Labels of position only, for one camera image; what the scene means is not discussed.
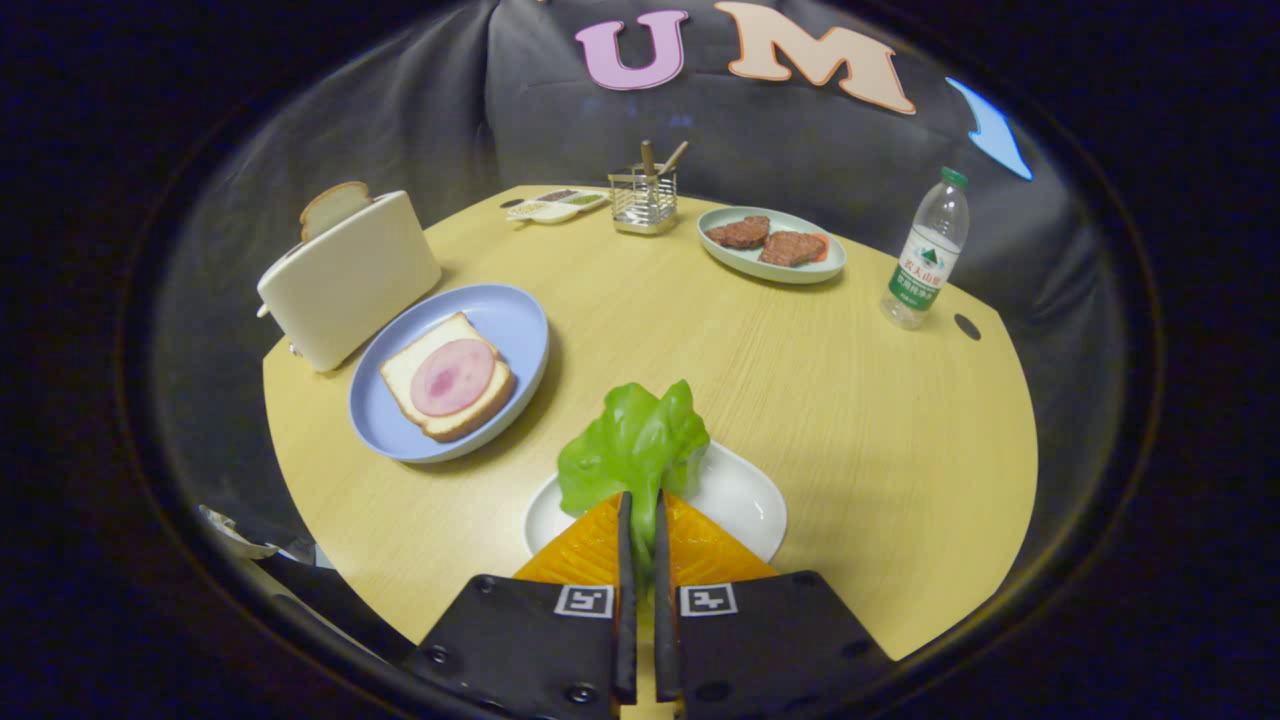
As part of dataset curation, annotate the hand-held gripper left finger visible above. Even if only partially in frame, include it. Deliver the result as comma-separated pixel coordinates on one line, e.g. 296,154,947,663
405,490,639,720

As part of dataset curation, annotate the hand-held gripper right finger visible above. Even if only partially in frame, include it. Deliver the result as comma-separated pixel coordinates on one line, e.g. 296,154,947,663
653,490,896,720

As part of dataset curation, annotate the green lettuce leaf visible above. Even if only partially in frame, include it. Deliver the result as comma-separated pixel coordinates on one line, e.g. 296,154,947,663
557,379,711,601

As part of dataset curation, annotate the plain bread slice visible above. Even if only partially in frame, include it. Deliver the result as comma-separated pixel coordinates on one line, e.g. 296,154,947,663
299,181,373,243

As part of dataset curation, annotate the white plate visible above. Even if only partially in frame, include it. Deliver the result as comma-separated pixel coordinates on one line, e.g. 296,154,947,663
523,440,789,564

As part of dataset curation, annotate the pink ham slice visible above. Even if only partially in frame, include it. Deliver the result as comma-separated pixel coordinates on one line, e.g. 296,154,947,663
410,338,497,418

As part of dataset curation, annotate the bread slice under ham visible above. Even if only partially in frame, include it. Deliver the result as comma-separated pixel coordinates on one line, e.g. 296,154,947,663
379,312,517,443

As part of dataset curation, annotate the blue plate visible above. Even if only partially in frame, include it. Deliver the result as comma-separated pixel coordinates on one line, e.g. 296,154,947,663
347,283,551,464

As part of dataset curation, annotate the pale green plate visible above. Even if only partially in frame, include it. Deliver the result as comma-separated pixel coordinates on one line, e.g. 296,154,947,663
696,205,848,285

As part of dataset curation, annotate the brown meat patty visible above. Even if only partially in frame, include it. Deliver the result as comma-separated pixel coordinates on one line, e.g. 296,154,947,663
705,215,772,250
758,230,828,268

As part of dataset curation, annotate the white toaster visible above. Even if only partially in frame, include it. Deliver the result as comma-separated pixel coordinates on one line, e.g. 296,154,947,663
256,190,443,374

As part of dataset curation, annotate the clear plastic water bottle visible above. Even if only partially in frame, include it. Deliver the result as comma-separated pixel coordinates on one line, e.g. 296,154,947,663
880,167,971,331

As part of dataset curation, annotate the white divided bean dish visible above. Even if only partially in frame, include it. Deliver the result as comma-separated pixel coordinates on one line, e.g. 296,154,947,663
505,187,611,225

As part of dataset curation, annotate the black backdrop cloth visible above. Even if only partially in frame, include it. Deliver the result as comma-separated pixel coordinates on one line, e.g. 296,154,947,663
150,0,1131,561

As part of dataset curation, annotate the wire utensil holder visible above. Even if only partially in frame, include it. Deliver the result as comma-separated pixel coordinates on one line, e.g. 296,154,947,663
608,165,679,236

